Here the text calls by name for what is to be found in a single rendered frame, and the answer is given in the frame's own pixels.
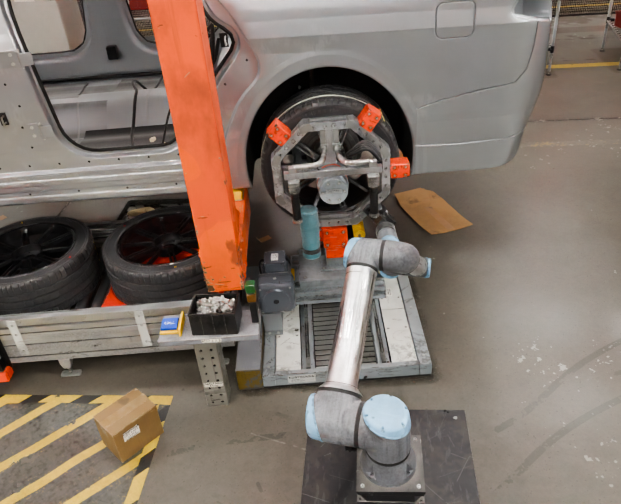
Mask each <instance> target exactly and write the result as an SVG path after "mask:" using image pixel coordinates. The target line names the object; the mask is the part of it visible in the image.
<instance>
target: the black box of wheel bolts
mask: <svg viewBox="0 0 621 504"><path fill-rule="evenodd" d="M239 295H240V293H213V294H194V295H193V298H192V301H191V305H190V308H189V311H188V314H187V316H188V318H189V322H190V327H191V331H192V335H230V334H238V333H239V328H240V323H241V318H242V314H243V313H242V307H241V302H240V296H239Z"/></svg>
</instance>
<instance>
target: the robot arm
mask: <svg viewBox="0 0 621 504"><path fill-rule="evenodd" d="M378 211H379V217H377V218H371V217H370V216H369V212H370V204H368V205H367V206H366V207H365V208H364V209H363V212H364V213H365V214H366V215H367V216H368V217H369V218H370V219H371V220H372V222H373V223H374V224H376V225H377V227H376V235H377V239H370V238H364V237H361V238H351V239H350V240H349V241H348V243H347V245H346V248H345V251H344V258H343V265H344V267H346V276H345V282H344V287H343V292H342V297H341V303H340V308H339V313H338V318H337V324H336V329H335V334H334V339H333V344H332V350H331V355H330V360H329V365H328V371H327V376H326V381H325V383H323V384H322V385H320V386H319V388H318V392H317V394H316V393H313V394H311V395H310V397H309V399H308V402H307V407H306V430H307V433H308V435H309V437H310V438H312V439H315V440H319V441H321V442H328V443H333V444H339V445H344V446H350V447H355V448H360V449H363V450H362V453H361V459H360V461H361V469H362V471H363V473H364V475H365V476H366V478H367V479H368V480H370V481H371V482H372V483H374V484H376V485H378V486H381V487H388V488H392V487H398V486H401V485H403V484H405V483H407V482H408V481H409V480H410V479H411V478H412V477H413V475H414V473H415V471H416V466H417V460H416V455H415V452H414V450H413V448H412V447H411V420H410V415H409V411H408V409H407V407H406V405H405V404H404V403H403V402H402V401H401V400H400V399H398V398H396V397H394V396H389V395H385V394H382V395H376V396H373V397H372V398H371V399H370V400H368V401H367V402H364V401H361V398H362V395H361V393H360V392H359V390H358V388H357V387H358V381H359V375H360V369H361V363H362V357H363V351H364V345H365V340H366V334H367V328H368V322H369V316H370V310H371V304H372V299H373V293H374V287H375V281H376V277H377V273H378V271H380V274H381V275H382V276H383V277H385V278H388V279H393V278H396V277H398V276H399V275H404V276H414V277H423V278H429V277H430V269H431V259H430V258H427V257H426V258H424V257H420V255H419V252H418V250H417V249H416V248H415V247H414V246H413V245H411V244H409V243H405V242H400V241H399V240H398V237H397V233H396V230H395V227H394V224H395V223H396V221H395V217H394V216H392V215H391V214H390V213H388V211H387V208H386V206H384V205H383V204H381V203H379V204H378ZM392 217H393V218H394V220H393V218H392Z"/></svg>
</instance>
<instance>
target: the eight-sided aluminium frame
mask: <svg viewBox="0 0 621 504"><path fill-rule="evenodd" d="M333 124H334V125H333ZM323 125H325V126H323ZM349 128H351V129H352V130H353V131H354V132H356V133H357V134H358V135H359V136H360V137H362V138H363V139H364V140H369V141H370V142H372V143H373V145H374V146H375V147H376V149H377V150H378V151H379V152H380V153H381V157H382V160H383V172H382V173H380V186H379V187H378V204H379V203H380V202H382V201H383V200H384V199H385V198H387V196H388V195H389V194H390V189H391V187H390V156H391V155H390V148H389V145H388V144H387V143H386V142H385V140H383V139H382V138H380V137H379V136H378V135H377V134H376V133H374V132H373V131H371V132H369V131H367V130H366V129H364V128H363V127H361V126H359V121H358V118H357V117H355V116H354V115H353V114H352V115H347V114H346V115H340V116H328V117H316V118H304V119H302V120H301V121H300V122H298V124H297V125H296V127H295V128H294V129H293V130H292V131H291V137H290V138H289V139H288V141H287V142H286V143H285V144H284V145H283V146H282V147H281V146H278V147H277V148H276V149H274V151H273V152H272V153H271V166H272V174H273V182H274V191H275V199H276V203H277V204H279V205H280V206H282V207H283V208H284V209H286V210H287V211H289V212H290V213H291V214H293V212H292V211H293V210H292V202H291V197H289V196H288V195H286V194H285V193H284V188H283V179H282V170H281V160H282V159H283V158H284V157H285V156H286V155H287V154H288V153H289V152H290V150H291V149H292V148H293V147H294V146H295V145H296V144H297V143H298V142H299V141H300V139H301V138H302V137H303V136H304V135H305V134H306V133H307V132H312V131H320V130H333V129H349ZM368 204H370V195H369V196H368V197H367V198H366V199H365V200H364V201H363V202H362V203H361V204H360V205H359V206H358V207H357V208H356V209H355V210H354V211H352V212H340V213H328V214H318V218H320V219H319V227H331V226H343V225H356V224H359V223H360V222H361V221H362V220H363V219H364V218H365V217H366V216H367V215H366V214H365V213H364V212H363V209H364V208H365V207H366V206H367V205H368ZM329 217H330V218H329ZM338 221H340V222H338Z"/></svg>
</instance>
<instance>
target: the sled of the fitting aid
mask: <svg viewBox="0 0 621 504"><path fill-rule="evenodd" d="M291 273H292V275H293V276H294V284H295V295H296V305H302V304H315V303H328V302H340V301H341V297H342V292H343V287H344V284H343V285H330V286H318V287H305V288H300V282H299V255H291ZM379 298H386V285H385V280H384V277H383V276H382V275H381V274H380V271H378V273H377V277H376V281H375V287H374V293H373V299H379Z"/></svg>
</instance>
